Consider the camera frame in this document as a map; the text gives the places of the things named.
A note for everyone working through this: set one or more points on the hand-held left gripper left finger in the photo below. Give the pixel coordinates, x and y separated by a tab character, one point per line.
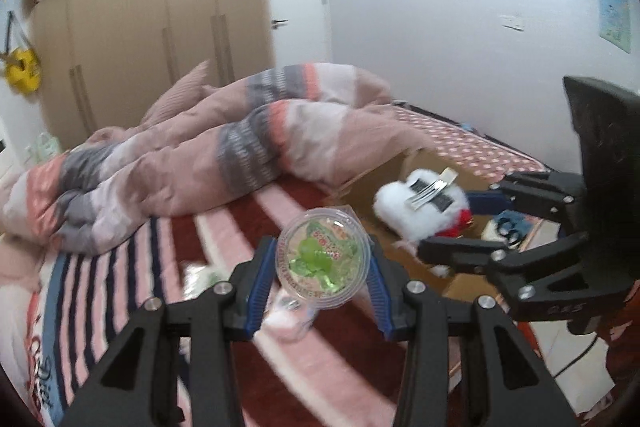
261	279

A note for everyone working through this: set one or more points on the blue patterned cloth item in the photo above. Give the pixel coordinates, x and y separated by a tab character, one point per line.
511	226

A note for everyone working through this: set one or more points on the red dotted mattress cover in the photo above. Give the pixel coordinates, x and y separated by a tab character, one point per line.
465	142

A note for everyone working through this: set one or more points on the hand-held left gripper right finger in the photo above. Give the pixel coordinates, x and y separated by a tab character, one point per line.
378	299

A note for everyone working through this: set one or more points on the yellow bag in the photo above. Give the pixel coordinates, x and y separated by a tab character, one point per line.
22	71

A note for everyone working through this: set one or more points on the pink striped quilt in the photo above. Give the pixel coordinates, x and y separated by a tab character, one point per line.
200	147

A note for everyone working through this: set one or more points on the white plush toy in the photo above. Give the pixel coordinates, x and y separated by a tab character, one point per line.
400	212

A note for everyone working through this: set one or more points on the clear cup with green slime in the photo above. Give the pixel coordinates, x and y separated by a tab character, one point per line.
322	257

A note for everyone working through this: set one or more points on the pale green plastic bag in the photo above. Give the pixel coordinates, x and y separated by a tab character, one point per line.
44	151

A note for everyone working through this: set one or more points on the cardboard box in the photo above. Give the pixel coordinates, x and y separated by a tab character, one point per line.
370	187

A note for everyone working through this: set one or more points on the person's red clothing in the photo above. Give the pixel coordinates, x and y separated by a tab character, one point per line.
622	347

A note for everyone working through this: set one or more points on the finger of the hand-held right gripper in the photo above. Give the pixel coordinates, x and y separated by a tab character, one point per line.
460	252
530	197

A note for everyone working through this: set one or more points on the pink pillow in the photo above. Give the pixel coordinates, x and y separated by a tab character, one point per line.
172	102

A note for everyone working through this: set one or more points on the wooden wardrobe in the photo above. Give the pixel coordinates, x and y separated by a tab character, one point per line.
140	22

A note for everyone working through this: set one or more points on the striped bed sheet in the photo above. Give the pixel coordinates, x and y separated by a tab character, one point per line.
125	287

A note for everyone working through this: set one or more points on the white wall switch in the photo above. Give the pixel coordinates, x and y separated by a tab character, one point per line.
513	23

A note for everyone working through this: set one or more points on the wall poster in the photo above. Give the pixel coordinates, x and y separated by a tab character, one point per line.
613	18

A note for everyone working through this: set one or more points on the white door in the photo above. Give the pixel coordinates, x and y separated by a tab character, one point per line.
297	2

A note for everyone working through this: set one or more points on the red cloth item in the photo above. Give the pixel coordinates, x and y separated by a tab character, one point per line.
461	221

